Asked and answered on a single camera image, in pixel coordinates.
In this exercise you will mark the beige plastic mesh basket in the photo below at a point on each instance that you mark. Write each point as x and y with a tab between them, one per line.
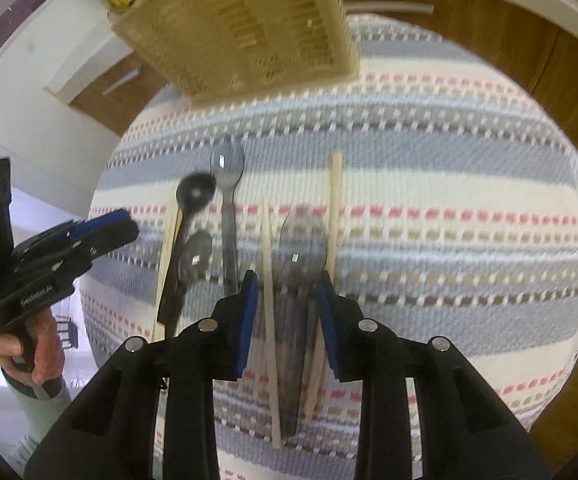
239	25

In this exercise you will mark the person's left forearm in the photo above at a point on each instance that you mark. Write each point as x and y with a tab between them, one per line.
39	410

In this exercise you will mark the wooden chopstick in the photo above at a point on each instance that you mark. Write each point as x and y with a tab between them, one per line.
169	250
269	285
335	200

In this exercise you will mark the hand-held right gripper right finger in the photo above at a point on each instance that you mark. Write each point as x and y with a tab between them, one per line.
328	330

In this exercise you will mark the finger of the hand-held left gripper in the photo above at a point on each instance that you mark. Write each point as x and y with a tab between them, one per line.
109	219
116	240

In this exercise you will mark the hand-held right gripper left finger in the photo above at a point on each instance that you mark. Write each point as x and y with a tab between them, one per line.
247	322

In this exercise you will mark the striped woven placemat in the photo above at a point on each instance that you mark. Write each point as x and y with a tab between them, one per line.
444	200

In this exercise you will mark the large clear plastic spoon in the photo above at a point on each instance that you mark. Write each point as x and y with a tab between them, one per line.
301	245

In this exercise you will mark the person's left hand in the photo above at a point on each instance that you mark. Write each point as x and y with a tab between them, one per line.
49	345

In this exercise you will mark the small clear plastic spoon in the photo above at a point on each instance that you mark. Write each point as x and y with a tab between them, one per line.
195	255

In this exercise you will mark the black plastic spoon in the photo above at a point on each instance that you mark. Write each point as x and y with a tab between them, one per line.
195	192

